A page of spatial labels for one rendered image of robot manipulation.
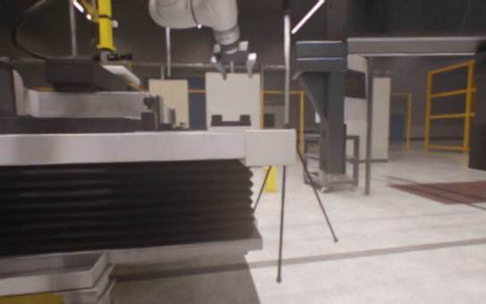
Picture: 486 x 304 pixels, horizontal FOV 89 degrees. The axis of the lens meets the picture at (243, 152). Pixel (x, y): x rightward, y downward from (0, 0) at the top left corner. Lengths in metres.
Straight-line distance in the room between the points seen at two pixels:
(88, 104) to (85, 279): 0.59
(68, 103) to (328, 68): 1.01
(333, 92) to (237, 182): 0.78
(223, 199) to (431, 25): 0.85
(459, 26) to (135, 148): 0.58
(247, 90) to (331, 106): 5.50
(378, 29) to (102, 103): 0.98
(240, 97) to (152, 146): 5.08
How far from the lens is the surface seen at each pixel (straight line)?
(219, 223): 0.98
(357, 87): 3.42
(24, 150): 0.72
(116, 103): 1.06
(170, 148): 0.61
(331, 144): 0.21
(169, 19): 0.95
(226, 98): 5.60
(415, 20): 0.23
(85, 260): 1.09
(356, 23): 0.21
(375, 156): 7.03
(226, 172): 0.94
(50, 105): 1.15
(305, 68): 0.20
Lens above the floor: 0.84
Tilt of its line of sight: 5 degrees down
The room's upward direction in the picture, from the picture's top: 1 degrees counter-clockwise
